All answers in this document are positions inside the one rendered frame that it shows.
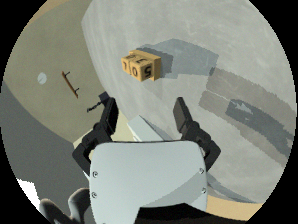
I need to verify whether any wooden number cube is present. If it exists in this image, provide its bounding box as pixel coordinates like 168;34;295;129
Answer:
130;57;152;82
121;54;141;75

